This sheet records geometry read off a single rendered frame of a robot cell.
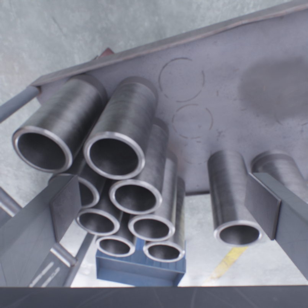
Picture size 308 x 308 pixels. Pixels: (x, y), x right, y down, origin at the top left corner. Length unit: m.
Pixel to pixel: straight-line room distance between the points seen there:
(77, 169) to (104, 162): 0.07
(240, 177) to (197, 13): 0.54
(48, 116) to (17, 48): 0.62
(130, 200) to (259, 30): 0.51
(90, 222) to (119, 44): 0.62
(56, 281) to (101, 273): 1.14
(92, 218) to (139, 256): 0.93
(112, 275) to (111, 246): 1.18
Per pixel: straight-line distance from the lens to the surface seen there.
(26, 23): 1.03
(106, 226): 0.70
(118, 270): 1.99
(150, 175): 0.51
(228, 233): 0.69
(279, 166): 0.75
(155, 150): 0.57
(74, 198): 0.16
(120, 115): 0.46
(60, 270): 0.87
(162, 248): 0.79
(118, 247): 0.80
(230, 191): 0.65
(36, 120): 0.50
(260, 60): 0.65
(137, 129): 0.44
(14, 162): 1.52
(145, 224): 0.69
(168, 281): 2.02
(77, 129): 0.51
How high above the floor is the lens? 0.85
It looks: 49 degrees down
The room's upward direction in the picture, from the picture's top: 170 degrees counter-clockwise
